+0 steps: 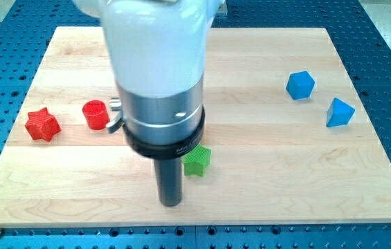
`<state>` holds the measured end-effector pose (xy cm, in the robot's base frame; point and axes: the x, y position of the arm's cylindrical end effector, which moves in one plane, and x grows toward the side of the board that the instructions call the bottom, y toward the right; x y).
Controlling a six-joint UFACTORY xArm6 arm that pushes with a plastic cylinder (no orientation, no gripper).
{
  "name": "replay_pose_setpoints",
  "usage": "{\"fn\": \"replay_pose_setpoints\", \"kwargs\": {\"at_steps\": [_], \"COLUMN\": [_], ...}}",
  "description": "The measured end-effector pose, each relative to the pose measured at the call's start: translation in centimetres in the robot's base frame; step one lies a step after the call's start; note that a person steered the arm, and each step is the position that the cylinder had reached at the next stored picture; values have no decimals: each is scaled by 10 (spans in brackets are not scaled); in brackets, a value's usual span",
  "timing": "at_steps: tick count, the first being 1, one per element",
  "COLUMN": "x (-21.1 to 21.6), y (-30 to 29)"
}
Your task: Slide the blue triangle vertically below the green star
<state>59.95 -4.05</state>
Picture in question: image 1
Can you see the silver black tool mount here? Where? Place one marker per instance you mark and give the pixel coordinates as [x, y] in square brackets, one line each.
[161, 128]

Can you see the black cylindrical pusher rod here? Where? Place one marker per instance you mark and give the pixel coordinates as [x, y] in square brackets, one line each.
[169, 181]

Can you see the blue triangle block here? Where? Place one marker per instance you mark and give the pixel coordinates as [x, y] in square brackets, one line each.
[339, 113]

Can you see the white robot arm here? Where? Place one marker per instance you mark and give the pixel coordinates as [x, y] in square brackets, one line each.
[157, 51]

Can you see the green star block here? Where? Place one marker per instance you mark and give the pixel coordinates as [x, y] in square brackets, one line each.
[196, 161]

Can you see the red star block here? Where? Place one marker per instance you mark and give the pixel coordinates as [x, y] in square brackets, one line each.
[42, 125]

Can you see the red cylinder block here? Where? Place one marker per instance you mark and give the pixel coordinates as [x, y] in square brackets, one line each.
[95, 114]

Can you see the wooden board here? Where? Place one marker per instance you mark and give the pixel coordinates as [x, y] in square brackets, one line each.
[273, 158]

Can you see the blue cube block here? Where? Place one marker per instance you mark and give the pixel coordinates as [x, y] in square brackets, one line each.
[300, 85]

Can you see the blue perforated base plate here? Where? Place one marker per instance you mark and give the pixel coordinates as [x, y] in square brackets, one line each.
[27, 30]

